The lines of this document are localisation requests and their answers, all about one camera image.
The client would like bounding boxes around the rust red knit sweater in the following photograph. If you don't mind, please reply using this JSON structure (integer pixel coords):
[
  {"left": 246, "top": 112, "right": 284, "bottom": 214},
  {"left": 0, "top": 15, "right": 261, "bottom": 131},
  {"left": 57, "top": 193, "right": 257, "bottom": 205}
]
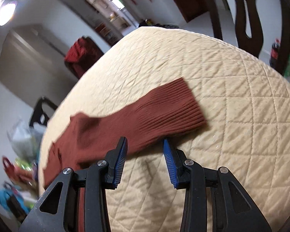
[{"left": 41, "top": 78, "right": 207, "bottom": 231}]

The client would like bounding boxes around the white plastic bag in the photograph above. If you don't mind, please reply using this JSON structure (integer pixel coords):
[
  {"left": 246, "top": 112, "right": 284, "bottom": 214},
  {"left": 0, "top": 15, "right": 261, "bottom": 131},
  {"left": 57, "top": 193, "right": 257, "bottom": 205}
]
[{"left": 7, "top": 119, "right": 46, "bottom": 162}]

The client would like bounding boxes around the beige quilted bed cover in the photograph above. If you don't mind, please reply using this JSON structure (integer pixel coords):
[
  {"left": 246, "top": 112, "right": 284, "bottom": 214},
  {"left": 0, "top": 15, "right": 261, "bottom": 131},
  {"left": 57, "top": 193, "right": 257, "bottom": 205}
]
[{"left": 40, "top": 27, "right": 290, "bottom": 231}]

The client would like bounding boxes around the dark chair right side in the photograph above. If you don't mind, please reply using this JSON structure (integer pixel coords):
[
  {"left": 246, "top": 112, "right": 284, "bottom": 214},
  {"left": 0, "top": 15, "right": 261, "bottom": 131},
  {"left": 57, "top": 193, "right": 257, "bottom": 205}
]
[{"left": 205, "top": 0, "right": 290, "bottom": 75}]

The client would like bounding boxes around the blue plastic container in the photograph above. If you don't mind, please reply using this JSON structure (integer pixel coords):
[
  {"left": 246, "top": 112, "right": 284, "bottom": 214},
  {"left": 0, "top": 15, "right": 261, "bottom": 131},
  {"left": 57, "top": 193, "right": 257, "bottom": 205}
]
[{"left": 0, "top": 188, "right": 30, "bottom": 214}]

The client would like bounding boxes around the red checkered garment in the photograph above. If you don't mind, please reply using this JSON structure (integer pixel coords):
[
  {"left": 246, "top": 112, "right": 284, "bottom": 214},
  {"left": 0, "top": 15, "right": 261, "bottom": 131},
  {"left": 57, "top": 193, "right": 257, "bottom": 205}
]
[{"left": 64, "top": 36, "right": 104, "bottom": 79}]

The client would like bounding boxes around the red gift bag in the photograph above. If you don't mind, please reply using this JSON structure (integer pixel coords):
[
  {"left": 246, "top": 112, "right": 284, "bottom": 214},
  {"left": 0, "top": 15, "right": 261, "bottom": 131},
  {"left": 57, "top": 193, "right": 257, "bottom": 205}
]
[{"left": 2, "top": 156, "right": 34, "bottom": 184}]

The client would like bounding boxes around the grey wardrobe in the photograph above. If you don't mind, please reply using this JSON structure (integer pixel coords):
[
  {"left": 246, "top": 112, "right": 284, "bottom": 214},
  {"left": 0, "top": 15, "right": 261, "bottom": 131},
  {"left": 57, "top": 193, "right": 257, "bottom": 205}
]
[{"left": 0, "top": 24, "right": 77, "bottom": 107}]

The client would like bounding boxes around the cola bottle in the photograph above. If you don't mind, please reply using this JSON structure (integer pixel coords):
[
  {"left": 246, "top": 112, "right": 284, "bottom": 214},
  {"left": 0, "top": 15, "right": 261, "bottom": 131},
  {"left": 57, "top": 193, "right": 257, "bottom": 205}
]
[{"left": 269, "top": 38, "right": 280, "bottom": 68}]

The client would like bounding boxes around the black wooden chair left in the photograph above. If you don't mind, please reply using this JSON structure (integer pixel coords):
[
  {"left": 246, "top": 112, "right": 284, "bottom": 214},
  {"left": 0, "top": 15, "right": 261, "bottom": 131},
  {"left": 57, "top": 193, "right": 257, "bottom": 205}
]
[{"left": 29, "top": 96, "right": 57, "bottom": 127}]

